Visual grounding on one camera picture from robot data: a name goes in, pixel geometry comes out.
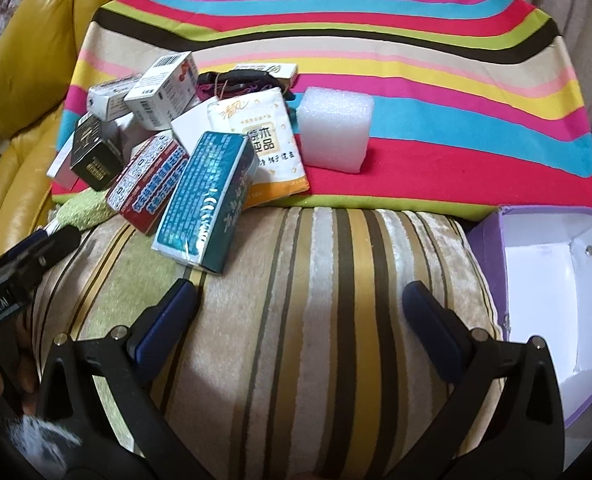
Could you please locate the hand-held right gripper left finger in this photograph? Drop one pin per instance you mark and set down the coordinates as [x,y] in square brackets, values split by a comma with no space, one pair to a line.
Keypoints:
[168,320]

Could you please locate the green sponge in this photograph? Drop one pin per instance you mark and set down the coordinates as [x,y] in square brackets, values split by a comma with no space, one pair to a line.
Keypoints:
[83,215]

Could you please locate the white box with pink print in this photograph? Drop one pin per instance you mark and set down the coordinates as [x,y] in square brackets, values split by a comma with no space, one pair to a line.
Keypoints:
[156,90]

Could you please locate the person's left hand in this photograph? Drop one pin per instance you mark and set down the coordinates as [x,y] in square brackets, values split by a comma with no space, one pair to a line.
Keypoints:
[23,375]

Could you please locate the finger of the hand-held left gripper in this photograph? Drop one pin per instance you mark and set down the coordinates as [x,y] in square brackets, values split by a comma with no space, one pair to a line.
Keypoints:
[56,242]

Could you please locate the teal box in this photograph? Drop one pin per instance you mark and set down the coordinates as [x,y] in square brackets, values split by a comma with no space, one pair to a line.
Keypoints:
[201,200]

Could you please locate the clear plastic packet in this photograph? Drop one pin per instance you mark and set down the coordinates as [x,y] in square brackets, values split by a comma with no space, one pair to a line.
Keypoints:
[333,130]

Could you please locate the black box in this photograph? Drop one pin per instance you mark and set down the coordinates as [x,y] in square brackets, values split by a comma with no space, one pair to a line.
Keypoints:
[93,155]

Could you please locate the purple cardboard box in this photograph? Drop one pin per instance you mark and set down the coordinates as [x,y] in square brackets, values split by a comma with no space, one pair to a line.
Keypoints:
[540,270]

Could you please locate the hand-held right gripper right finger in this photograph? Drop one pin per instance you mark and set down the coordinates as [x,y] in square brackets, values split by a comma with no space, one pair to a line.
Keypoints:
[430,330]

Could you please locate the flat white box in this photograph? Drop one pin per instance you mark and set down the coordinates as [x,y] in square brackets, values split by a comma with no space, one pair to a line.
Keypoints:
[191,125]

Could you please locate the red box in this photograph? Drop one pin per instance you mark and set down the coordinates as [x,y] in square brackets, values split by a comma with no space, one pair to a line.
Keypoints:
[146,180]

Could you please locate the striped colourful tablecloth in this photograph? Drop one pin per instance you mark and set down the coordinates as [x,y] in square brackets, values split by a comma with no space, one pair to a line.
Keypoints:
[375,60]

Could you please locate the long white box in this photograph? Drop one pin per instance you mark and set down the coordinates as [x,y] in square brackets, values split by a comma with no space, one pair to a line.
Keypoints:
[281,72]

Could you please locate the white orange tissue packet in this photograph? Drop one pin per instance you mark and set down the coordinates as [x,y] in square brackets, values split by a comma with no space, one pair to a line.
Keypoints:
[276,150]

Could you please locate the white barcode medicine box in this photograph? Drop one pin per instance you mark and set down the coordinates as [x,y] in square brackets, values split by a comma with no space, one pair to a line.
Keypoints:
[108,97]

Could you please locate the yellow leather sofa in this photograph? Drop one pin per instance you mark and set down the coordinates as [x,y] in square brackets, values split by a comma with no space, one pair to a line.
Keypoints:
[26,60]

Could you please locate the small white cube box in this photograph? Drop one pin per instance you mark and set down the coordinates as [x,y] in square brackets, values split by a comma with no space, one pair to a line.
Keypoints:
[126,135]

